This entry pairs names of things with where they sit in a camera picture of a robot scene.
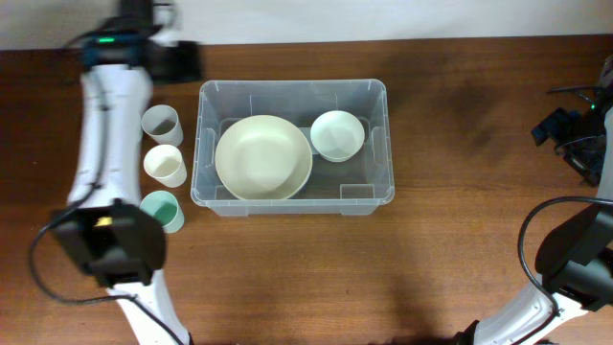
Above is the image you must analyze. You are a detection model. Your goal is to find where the grey cup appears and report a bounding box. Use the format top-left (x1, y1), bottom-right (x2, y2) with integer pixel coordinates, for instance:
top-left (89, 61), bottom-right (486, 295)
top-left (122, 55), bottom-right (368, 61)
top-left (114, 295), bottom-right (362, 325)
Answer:
top-left (141, 104), bottom-right (184, 147)

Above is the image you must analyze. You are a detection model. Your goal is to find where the cream cup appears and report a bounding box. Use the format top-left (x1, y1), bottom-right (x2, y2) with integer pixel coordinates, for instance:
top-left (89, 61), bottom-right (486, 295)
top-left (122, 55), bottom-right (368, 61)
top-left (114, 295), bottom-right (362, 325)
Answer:
top-left (144, 145), bottom-right (187, 188)

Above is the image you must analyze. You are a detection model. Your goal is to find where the beige plate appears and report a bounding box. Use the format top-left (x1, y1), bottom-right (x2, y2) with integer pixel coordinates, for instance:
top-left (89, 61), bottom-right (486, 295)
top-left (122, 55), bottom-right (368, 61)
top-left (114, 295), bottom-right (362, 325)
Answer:
top-left (215, 115), bottom-right (313, 200)

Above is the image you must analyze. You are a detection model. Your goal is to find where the green cup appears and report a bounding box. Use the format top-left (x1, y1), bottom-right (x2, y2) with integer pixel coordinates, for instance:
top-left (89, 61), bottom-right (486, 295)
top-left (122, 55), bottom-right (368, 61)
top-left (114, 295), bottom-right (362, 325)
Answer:
top-left (140, 191), bottom-right (185, 234)

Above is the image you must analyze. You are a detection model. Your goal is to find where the white bowl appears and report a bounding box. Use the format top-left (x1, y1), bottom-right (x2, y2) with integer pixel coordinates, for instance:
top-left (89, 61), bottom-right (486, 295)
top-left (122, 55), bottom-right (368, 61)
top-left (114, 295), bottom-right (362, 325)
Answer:
top-left (310, 110), bottom-right (365, 163)

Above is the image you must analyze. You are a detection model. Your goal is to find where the yellow bowl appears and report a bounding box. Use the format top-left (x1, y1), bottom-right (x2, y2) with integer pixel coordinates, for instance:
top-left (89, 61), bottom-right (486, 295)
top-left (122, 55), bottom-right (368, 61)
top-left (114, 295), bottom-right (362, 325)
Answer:
top-left (95, 217), bottom-right (113, 227)

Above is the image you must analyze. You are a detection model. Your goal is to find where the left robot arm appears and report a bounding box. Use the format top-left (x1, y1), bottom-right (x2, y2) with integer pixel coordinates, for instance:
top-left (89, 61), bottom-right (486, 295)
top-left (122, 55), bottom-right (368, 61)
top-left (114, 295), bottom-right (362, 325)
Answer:
top-left (28, 1), bottom-right (201, 344)

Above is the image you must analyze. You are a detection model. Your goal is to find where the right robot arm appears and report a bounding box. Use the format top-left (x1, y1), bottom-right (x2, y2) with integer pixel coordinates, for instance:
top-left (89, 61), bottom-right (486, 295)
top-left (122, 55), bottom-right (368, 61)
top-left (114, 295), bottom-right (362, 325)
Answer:
top-left (452, 58), bottom-right (612, 345)

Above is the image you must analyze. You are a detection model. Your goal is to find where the clear plastic storage container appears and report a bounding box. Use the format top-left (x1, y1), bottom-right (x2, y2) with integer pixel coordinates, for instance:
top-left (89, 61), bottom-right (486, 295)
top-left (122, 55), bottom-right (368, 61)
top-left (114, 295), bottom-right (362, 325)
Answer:
top-left (191, 79), bottom-right (395, 217)

